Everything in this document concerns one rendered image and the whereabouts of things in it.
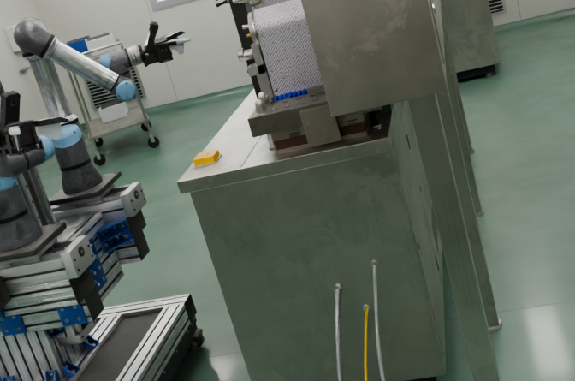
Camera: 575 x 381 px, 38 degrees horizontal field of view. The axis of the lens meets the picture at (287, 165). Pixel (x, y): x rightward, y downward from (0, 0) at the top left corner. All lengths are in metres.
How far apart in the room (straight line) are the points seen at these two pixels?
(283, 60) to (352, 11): 0.93
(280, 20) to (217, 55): 5.94
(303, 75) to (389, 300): 0.75
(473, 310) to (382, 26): 0.72
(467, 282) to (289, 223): 0.72
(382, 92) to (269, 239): 0.92
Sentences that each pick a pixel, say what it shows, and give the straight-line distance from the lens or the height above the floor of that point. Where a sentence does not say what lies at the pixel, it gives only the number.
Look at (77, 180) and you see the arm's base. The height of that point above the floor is 0.86.
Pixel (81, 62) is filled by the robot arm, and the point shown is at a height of 1.27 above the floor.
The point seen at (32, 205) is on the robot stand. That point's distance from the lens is 2.98.
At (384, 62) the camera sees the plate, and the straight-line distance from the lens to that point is 1.73.
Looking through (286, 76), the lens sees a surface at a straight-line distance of 2.63.
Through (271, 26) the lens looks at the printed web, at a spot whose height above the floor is 1.25.
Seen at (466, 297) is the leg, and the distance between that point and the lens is 2.00.
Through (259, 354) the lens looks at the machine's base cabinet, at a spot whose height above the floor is 0.27.
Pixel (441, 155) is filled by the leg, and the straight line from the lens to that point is 1.86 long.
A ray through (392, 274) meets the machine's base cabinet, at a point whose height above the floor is 0.47.
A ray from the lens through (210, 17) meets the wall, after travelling 8.47.
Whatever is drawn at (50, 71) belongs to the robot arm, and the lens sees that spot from 3.25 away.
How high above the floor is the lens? 1.57
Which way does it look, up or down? 16 degrees down
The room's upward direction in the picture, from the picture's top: 16 degrees counter-clockwise
